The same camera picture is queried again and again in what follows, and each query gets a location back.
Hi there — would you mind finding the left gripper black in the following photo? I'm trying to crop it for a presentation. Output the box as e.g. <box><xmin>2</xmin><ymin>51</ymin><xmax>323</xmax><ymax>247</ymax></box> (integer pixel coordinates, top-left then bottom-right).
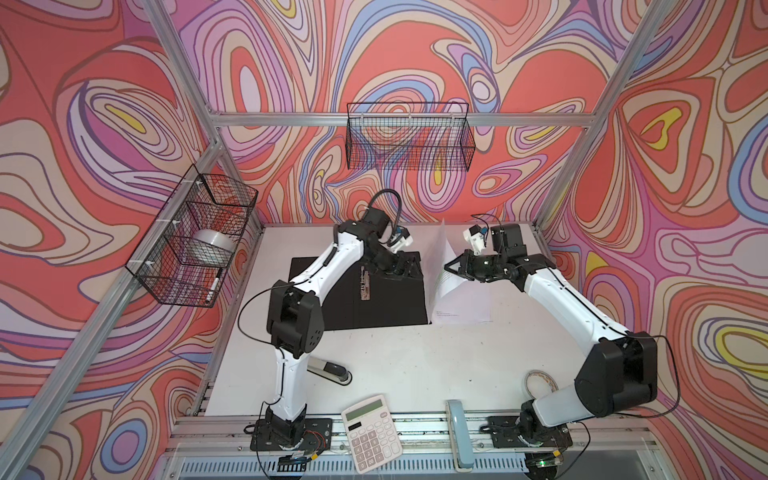
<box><xmin>363</xmin><ymin>246</ymin><xmax>424</xmax><ymax>280</ymax></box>

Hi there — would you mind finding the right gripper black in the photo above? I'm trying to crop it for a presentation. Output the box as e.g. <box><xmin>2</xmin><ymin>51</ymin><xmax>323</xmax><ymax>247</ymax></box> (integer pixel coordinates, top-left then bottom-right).
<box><xmin>444</xmin><ymin>249</ymin><xmax>506</xmax><ymax>282</ymax></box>

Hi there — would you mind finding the printed paper sheets stack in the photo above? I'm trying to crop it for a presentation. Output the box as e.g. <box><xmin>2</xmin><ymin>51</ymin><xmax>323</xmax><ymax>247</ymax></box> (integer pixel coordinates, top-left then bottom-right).
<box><xmin>423</xmin><ymin>223</ymin><xmax>492</xmax><ymax>325</ymax></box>

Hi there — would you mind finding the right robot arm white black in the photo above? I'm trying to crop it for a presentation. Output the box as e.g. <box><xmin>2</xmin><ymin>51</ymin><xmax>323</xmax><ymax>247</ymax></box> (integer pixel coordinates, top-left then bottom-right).
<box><xmin>444</xmin><ymin>224</ymin><xmax>658</xmax><ymax>434</ymax></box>

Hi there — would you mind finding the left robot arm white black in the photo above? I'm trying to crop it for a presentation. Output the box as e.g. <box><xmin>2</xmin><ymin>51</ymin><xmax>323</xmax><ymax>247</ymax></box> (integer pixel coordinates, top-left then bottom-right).
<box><xmin>265</xmin><ymin>207</ymin><xmax>417</xmax><ymax>435</ymax></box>

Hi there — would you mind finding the black grey stapler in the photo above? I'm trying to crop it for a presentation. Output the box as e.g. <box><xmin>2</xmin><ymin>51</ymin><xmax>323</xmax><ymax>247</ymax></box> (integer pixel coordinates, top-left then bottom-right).
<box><xmin>307</xmin><ymin>356</ymin><xmax>353</xmax><ymax>386</ymax></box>

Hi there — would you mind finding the white desk calculator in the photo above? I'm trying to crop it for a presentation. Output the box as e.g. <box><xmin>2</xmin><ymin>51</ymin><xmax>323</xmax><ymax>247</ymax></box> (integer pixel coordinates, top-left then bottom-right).
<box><xmin>341</xmin><ymin>395</ymin><xmax>404</xmax><ymax>474</ymax></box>

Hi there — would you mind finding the white marker in basket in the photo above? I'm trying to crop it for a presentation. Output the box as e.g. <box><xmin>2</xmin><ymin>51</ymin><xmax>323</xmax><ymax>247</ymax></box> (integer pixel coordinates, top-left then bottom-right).
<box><xmin>205</xmin><ymin>268</ymin><xmax>223</xmax><ymax>305</ymax></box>

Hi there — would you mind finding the silver tape roll in basket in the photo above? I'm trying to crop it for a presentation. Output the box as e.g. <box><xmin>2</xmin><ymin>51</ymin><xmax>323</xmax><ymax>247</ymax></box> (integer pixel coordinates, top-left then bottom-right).
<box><xmin>186</xmin><ymin>229</ymin><xmax>236</xmax><ymax>268</ymax></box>

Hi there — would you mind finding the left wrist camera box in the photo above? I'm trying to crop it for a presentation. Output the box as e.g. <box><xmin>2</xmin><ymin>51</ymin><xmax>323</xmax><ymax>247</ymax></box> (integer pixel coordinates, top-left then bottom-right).
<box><xmin>387</xmin><ymin>226</ymin><xmax>413</xmax><ymax>253</ymax></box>

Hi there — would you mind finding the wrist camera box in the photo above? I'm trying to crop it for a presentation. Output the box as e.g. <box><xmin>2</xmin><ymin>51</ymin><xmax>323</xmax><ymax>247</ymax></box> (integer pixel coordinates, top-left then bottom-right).
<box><xmin>387</xmin><ymin>226</ymin><xmax>413</xmax><ymax>253</ymax></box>
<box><xmin>463</xmin><ymin>224</ymin><xmax>488</xmax><ymax>255</ymax></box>

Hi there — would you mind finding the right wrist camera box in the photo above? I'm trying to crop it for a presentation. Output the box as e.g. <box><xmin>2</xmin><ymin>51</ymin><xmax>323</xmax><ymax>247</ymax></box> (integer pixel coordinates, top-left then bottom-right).
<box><xmin>463</xmin><ymin>224</ymin><xmax>488</xmax><ymax>255</ymax></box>

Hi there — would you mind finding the black wire basket back wall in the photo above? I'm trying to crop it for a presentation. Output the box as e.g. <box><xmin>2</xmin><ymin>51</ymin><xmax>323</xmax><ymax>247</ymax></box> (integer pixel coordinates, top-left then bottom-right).
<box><xmin>345</xmin><ymin>100</ymin><xmax>476</xmax><ymax>172</ymax></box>

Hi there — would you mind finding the black wire basket wall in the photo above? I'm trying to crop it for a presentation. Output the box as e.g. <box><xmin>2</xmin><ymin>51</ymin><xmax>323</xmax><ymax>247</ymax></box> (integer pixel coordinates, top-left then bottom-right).
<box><xmin>345</xmin><ymin>100</ymin><xmax>476</xmax><ymax>172</ymax></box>
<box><xmin>125</xmin><ymin>166</ymin><xmax>258</xmax><ymax>308</ymax></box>

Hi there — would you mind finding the aluminium frame rail front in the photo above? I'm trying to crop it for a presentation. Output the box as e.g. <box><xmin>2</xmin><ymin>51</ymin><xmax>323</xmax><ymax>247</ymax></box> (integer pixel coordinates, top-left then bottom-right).
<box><xmin>154</xmin><ymin>411</ymin><xmax>675</xmax><ymax>479</ymax></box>

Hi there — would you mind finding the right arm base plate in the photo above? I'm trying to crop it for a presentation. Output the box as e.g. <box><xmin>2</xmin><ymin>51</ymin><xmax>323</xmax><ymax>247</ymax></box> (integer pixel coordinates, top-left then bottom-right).
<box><xmin>479</xmin><ymin>415</ymin><xmax>573</xmax><ymax>450</ymax></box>

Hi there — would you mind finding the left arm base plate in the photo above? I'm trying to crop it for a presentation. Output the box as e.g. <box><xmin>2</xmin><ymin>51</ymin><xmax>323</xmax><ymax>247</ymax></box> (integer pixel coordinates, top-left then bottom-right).
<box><xmin>249</xmin><ymin>417</ymin><xmax>333</xmax><ymax>453</ymax></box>

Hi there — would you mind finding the black wire basket left wall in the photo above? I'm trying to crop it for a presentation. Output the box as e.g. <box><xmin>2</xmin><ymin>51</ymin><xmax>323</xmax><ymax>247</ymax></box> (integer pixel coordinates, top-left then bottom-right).
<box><xmin>125</xmin><ymin>166</ymin><xmax>258</xmax><ymax>308</ymax></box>

